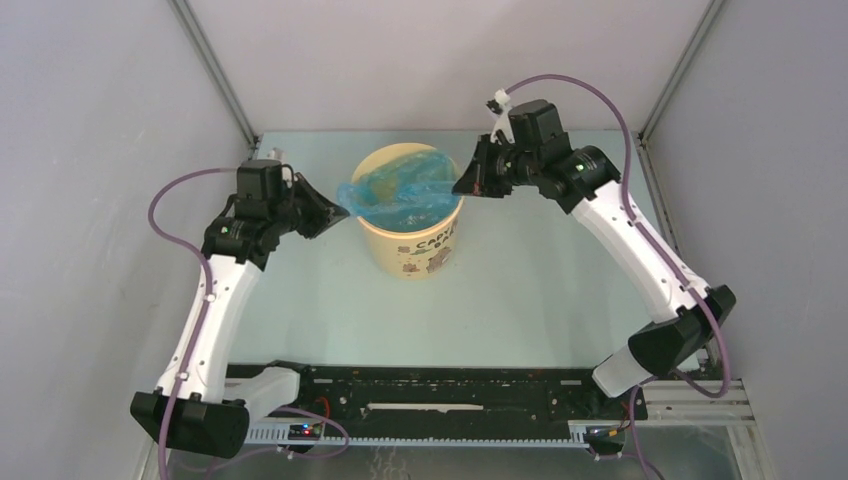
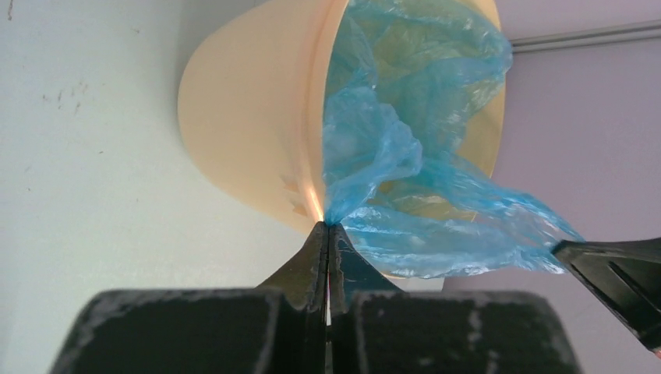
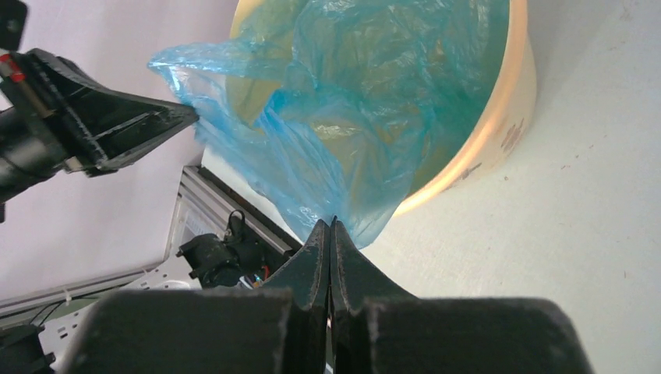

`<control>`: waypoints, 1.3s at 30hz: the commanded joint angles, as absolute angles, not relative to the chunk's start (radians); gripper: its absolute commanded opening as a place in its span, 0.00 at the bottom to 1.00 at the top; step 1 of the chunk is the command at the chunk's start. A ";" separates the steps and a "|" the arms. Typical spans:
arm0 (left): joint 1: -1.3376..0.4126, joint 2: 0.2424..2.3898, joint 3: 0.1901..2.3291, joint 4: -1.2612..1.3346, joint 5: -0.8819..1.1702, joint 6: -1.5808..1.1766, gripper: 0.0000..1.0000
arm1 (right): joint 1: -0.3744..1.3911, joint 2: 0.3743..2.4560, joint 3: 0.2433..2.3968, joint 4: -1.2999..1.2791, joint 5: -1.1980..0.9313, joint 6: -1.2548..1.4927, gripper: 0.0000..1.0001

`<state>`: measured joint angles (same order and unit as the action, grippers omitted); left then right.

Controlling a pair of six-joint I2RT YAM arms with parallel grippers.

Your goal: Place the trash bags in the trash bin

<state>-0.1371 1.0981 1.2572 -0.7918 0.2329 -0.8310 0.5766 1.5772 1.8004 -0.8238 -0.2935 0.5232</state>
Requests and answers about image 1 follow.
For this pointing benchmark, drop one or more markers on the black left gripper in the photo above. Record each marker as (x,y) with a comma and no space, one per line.
(325,213)

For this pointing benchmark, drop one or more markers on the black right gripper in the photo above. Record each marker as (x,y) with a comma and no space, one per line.
(477,180)

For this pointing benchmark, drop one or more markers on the blue plastic trash bag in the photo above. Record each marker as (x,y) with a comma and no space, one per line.
(411,192)

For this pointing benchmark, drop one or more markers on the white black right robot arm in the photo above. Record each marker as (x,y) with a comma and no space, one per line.
(684,309)

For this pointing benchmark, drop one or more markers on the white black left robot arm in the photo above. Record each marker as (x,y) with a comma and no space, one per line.
(191,408)

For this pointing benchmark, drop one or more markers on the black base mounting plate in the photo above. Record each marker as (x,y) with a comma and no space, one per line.
(461,403)

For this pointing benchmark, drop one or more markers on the small electronics board with LEDs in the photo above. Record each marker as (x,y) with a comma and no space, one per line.
(303,431)

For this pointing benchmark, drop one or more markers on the white cable duct rail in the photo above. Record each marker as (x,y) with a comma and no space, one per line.
(281,434)

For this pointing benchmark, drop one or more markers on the aluminium frame rail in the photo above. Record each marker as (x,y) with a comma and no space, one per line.
(676,403)

